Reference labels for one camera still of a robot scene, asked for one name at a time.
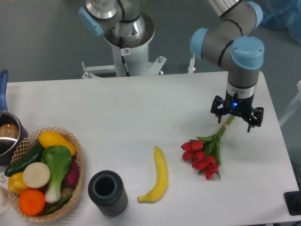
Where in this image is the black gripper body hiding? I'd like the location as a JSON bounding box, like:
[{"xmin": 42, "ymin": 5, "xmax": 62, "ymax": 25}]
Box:
[{"xmin": 222, "ymin": 93, "xmax": 254, "ymax": 117}]

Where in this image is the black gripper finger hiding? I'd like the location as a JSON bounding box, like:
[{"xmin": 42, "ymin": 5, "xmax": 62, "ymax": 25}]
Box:
[
  {"xmin": 210, "ymin": 96, "xmax": 229, "ymax": 123},
  {"xmin": 242, "ymin": 107, "xmax": 264, "ymax": 133}
]

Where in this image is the red tulip bouquet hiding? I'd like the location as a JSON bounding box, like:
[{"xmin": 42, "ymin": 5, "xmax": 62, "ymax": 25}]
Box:
[{"xmin": 181, "ymin": 116, "xmax": 235, "ymax": 180}]

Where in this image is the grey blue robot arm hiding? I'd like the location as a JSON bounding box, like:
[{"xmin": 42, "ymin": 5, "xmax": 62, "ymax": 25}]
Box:
[{"xmin": 78, "ymin": 0, "xmax": 264, "ymax": 128}]

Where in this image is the black device at edge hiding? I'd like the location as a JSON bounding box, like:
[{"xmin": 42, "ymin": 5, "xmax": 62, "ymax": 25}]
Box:
[{"xmin": 284, "ymin": 191, "xmax": 301, "ymax": 216}]

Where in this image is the blue plastic bag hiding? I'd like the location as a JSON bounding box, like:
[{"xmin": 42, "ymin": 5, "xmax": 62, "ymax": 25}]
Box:
[{"xmin": 258, "ymin": 0, "xmax": 301, "ymax": 44}]

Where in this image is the yellow banana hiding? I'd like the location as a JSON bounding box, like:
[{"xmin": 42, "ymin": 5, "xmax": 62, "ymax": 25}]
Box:
[{"xmin": 137, "ymin": 146, "xmax": 168, "ymax": 203}]

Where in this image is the dark grey ribbed vase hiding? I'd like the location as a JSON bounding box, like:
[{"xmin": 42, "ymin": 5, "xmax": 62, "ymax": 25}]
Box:
[{"xmin": 88, "ymin": 170, "xmax": 128, "ymax": 217}]

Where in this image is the purple sweet potato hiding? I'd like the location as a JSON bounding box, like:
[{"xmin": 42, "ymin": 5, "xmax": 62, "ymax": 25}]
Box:
[{"xmin": 64, "ymin": 159, "xmax": 79, "ymax": 186}]

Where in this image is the green bok choy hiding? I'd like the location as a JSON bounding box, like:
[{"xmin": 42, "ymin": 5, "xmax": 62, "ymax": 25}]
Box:
[{"xmin": 41, "ymin": 145, "xmax": 71, "ymax": 203}]

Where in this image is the yellow squash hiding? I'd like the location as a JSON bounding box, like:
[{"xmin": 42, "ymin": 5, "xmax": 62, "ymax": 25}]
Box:
[{"xmin": 39, "ymin": 130, "xmax": 76, "ymax": 156}]

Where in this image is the woven wicker basket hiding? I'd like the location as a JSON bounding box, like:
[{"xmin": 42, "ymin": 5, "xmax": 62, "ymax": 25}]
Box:
[{"xmin": 8, "ymin": 127, "xmax": 84, "ymax": 222}]

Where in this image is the dark green cucumber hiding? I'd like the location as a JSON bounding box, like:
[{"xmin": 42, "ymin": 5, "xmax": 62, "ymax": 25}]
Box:
[{"xmin": 4, "ymin": 142, "xmax": 45, "ymax": 177}]

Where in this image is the white round radish slice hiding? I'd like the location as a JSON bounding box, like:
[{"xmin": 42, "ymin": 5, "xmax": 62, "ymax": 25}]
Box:
[{"xmin": 23, "ymin": 162, "xmax": 50, "ymax": 188}]

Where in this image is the green chili pepper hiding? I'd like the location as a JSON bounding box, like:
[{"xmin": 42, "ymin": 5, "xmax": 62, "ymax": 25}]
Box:
[{"xmin": 42, "ymin": 193, "xmax": 72, "ymax": 215}]

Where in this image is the orange fruit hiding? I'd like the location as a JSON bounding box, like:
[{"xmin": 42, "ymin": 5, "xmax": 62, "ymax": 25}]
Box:
[{"xmin": 18, "ymin": 189, "xmax": 46, "ymax": 216}]

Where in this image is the yellow bell pepper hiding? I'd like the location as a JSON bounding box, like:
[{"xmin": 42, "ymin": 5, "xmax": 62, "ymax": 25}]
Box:
[{"xmin": 8, "ymin": 172, "xmax": 29, "ymax": 194}]

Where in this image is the white object at left edge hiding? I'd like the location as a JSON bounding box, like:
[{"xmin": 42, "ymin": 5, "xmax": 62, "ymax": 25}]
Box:
[{"xmin": 0, "ymin": 176, "xmax": 10, "ymax": 214}]

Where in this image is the white frame at right edge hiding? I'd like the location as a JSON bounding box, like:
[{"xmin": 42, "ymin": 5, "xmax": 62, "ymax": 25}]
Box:
[{"xmin": 278, "ymin": 81, "xmax": 301, "ymax": 127}]

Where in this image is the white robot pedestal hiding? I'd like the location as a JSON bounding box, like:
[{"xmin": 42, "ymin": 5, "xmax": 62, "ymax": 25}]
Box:
[{"xmin": 79, "ymin": 8, "xmax": 167, "ymax": 79}]

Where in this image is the black cable on pedestal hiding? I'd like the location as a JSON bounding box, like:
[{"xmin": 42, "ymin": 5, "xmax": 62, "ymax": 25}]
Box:
[{"xmin": 119, "ymin": 36, "xmax": 131, "ymax": 77}]

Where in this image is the blue handled saucepan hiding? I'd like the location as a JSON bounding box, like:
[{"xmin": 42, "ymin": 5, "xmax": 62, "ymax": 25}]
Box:
[{"xmin": 0, "ymin": 70, "xmax": 28, "ymax": 166}]

